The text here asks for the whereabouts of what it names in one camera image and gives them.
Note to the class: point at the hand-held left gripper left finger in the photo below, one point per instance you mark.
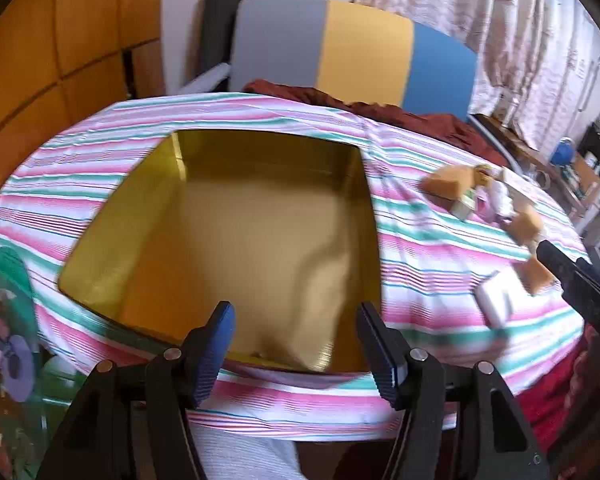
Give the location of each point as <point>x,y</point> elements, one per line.
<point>220,340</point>

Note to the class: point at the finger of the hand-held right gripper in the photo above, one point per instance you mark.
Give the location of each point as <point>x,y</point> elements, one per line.
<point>580,290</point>

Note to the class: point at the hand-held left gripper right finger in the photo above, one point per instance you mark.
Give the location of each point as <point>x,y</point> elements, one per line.
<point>375,345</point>

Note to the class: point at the large white plastic-wrapped ball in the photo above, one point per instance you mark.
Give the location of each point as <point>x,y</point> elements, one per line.
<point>495,297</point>

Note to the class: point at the gold tin box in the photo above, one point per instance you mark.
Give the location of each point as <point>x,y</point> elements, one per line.
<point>240,240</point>

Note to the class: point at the small white bundle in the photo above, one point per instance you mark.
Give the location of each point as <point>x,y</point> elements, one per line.
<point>497,200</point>

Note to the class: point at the cream cardboard box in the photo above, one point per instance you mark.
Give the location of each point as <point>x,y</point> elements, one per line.
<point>445,182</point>

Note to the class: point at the red patterned blanket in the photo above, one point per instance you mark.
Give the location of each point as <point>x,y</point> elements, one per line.
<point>555,390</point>

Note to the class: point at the white ribbed cloth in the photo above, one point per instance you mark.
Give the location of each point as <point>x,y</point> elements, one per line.
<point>245,455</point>

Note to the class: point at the wooden desk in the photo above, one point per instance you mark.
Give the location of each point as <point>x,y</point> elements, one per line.
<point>545,165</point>

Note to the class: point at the black shelf box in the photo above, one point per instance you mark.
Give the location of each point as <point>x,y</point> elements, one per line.
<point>597,147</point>

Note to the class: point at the green printed tin lid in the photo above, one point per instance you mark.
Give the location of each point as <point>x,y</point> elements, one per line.
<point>10,280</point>

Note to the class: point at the maroon blanket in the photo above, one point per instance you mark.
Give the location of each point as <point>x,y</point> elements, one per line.
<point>430,127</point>

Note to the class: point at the patterned beige curtain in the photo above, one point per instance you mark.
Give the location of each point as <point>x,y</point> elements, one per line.
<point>505,35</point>

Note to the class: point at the grey yellow blue chair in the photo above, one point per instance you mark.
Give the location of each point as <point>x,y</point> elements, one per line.
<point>365,50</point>

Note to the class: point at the wooden closet door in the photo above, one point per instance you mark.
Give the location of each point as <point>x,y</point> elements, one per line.
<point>70,35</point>

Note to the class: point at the grey bed frame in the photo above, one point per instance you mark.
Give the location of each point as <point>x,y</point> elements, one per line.
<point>490,135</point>

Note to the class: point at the white bed rail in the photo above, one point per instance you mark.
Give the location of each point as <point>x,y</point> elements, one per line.
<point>205,80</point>

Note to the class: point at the black headboard post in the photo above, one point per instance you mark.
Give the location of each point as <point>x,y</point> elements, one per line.
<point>215,30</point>

